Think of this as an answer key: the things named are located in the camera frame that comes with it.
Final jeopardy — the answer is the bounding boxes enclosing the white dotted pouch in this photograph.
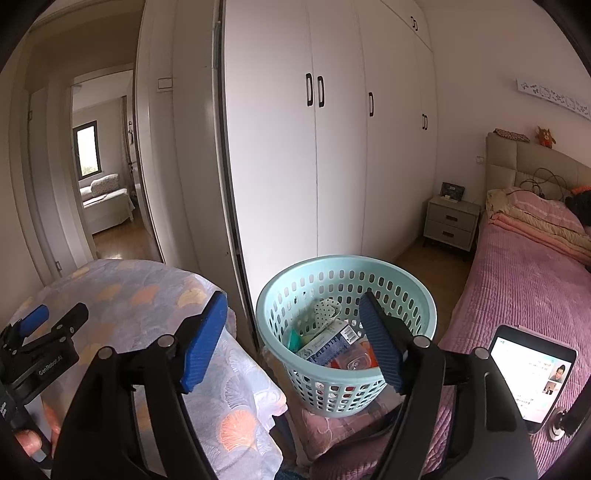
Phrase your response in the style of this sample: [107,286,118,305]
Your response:
[313,298,343,326]

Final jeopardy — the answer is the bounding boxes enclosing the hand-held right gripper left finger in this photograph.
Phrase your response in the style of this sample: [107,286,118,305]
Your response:
[50,291,230,480]

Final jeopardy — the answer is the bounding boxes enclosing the pink patterned cushion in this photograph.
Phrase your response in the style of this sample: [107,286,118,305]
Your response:
[285,387,408,465]

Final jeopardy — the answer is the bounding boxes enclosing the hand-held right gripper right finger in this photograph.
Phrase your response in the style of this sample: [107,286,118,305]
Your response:
[359,290,539,480]

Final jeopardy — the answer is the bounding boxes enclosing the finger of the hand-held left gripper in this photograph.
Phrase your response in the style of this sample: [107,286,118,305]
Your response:
[0,305,50,348]
[19,302,90,357]

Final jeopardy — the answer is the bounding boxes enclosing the beige padded headboard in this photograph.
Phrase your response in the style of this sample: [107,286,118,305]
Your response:
[485,131,591,205]

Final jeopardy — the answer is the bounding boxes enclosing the black cable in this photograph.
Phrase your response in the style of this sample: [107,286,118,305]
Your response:
[519,168,571,200]

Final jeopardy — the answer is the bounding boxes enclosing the person's left hand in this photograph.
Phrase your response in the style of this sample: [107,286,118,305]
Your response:
[13,406,64,461]

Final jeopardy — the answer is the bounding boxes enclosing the leopard print pouch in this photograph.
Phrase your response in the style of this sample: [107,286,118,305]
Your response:
[492,128,532,143]

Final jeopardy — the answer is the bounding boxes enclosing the dark picture frame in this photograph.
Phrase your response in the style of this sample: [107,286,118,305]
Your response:
[439,181,465,203]

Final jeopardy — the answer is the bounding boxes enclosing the pastel printed tablecloth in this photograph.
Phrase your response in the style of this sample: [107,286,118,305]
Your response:
[9,258,285,480]

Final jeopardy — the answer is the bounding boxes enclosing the white sofa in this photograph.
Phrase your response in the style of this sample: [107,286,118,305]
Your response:
[79,174,136,236]

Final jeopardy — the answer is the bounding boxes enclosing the dark cloth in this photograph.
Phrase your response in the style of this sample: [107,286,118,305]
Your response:
[563,185,591,228]

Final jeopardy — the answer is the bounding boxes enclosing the white wardrobe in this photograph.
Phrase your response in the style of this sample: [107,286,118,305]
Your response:
[221,0,440,315]

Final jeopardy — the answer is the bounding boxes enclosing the blue and white box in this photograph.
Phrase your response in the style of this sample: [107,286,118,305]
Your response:
[295,320,366,366]

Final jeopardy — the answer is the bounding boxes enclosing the white wall decoration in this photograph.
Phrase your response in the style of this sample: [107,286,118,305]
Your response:
[516,78,591,122]

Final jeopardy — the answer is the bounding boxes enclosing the light teal plastic basket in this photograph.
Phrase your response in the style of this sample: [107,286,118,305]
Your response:
[255,255,439,419]

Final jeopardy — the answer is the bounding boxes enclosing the grey nightstand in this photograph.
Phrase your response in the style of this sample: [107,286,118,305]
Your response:
[422,194,482,254]

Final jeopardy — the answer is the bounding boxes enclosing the window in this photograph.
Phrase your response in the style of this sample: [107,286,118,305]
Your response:
[73,120,100,181]

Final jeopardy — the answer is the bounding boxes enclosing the smartphone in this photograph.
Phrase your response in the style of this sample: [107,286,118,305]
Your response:
[489,324,578,435]

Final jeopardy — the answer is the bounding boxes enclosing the folded peach blanket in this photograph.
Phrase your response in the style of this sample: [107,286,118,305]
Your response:
[487,189,591,269]

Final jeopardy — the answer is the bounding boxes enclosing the black phone mount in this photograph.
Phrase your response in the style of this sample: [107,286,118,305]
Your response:
[547,392,591,445]

